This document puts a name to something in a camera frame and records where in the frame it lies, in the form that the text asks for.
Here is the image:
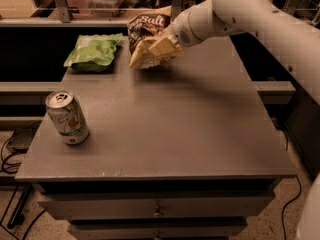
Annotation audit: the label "black cable on right floor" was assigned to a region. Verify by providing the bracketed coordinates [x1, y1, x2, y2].
[281, 175, 303, 240]

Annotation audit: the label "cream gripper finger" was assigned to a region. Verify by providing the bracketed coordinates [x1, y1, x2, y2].
[148, 35, 184, 56]
[129, 38, 155, 69]

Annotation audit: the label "grey lower drawer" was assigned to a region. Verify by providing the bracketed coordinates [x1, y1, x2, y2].
[68, 219, 247, 240]

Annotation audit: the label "white 7up soda can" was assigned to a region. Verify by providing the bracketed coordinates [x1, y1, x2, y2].
[45, 90, 89, 145]

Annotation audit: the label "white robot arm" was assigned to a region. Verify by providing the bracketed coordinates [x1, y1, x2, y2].
[128, 0, 320, 103]

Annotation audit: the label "grey drawer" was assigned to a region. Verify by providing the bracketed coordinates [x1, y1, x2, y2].
[38, 191, 275, 221]
[68, 219, 247, 240]

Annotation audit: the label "black cables on left floor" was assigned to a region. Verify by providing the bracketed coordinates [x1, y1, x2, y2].
[0, 122, 46, 240]

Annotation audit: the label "brown sea salt chip bag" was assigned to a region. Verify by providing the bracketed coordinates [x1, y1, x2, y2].
[127, 6, 177, 69]

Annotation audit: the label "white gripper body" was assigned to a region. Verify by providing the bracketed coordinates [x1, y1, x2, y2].
[164, 10, 202, 47]

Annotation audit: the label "green chip bag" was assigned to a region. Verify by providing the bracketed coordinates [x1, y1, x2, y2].
[64, 33, 123, 72]

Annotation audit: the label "grey metal shelf rail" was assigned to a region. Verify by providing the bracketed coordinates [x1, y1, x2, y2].
[0, 0, 320, 29]

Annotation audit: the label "grey top drawer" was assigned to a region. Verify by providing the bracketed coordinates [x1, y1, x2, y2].
[38, 191, 275, 221]

